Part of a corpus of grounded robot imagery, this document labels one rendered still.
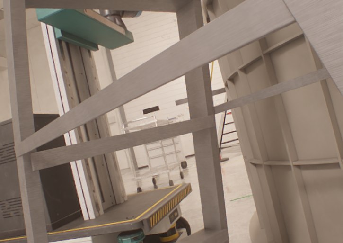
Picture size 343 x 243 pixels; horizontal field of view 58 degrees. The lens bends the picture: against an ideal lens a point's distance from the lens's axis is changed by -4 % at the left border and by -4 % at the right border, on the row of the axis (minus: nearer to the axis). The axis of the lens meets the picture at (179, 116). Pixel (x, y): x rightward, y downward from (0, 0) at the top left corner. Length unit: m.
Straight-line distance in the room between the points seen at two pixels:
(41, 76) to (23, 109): 10.49
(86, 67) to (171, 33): 7.87
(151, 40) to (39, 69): 3.86
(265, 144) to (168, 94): 8.07
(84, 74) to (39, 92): 9.32
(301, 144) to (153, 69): 0.91
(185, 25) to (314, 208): 0.71
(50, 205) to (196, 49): 1.37
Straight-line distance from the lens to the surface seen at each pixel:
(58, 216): 1.55
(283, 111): 1.11
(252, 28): 0.16
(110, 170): 1.71
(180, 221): 1.77
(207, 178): 0.87
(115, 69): 9.82
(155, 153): 6.10
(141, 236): 1.34
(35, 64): 11.28
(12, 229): 1.67
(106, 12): 1.91
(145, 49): 9.64
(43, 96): 10.98
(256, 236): 1.65
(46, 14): 1.44
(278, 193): 1.30
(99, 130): 1.72
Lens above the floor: 0.57
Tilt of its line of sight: 4 degrees up
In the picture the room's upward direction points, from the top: 14 degrees counter-clockwise
